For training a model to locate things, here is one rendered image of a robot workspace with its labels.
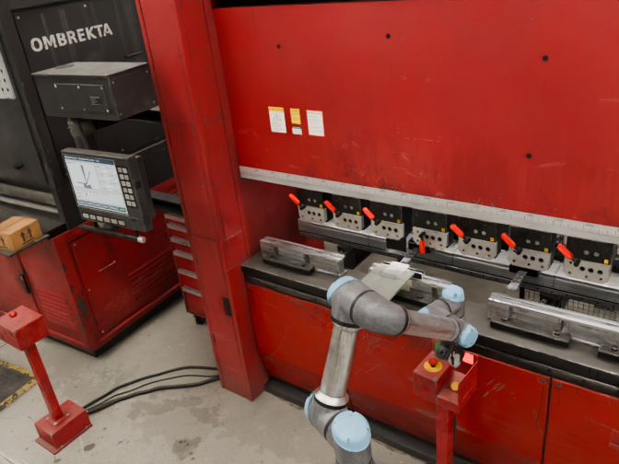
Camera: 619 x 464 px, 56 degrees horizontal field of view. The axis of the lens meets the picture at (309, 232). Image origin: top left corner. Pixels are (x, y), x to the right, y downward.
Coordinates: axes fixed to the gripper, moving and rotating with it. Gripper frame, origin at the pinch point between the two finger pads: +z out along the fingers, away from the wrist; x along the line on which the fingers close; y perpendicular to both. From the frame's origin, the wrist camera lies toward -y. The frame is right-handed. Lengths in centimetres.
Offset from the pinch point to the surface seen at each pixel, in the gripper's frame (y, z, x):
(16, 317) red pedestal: -81, -3, 201
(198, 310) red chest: 23, 69, 206
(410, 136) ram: 34, -77, 33
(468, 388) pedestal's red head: 2.3, 11.9, -4.7
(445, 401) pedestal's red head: -6.4, 13.9, 0.7
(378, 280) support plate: 16.9, -14.9, 44.3
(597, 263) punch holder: 36, -37, -38
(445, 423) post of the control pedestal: -2.7, 32.0, 3.5
